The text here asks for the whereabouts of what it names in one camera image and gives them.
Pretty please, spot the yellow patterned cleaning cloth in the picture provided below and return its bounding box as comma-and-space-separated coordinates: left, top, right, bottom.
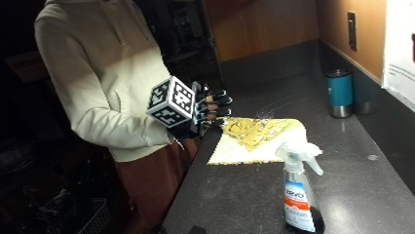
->
207, 116, 311, 166

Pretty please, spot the white cube with black markers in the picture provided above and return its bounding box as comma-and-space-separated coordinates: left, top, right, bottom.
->
146, 75, 197, 129

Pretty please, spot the teal steel tumbler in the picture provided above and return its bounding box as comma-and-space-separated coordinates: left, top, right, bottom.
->
325, 68, 356, 119

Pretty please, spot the the person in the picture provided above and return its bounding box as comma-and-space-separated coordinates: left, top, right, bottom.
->
33, 0, 205, 234

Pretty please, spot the clear spray bottle, orange label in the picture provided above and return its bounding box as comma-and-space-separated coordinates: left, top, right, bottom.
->
276, 140, 328, 234

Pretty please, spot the dark wall outlet plate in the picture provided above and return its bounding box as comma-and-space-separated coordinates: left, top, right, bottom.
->
346, 11, 358, 52

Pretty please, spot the white paper wall poster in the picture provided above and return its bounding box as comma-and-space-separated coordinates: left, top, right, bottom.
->
382, 0, 415, 113

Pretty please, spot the dark wire basket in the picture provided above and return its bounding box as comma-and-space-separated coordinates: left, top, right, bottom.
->
38, 197, 114, 234

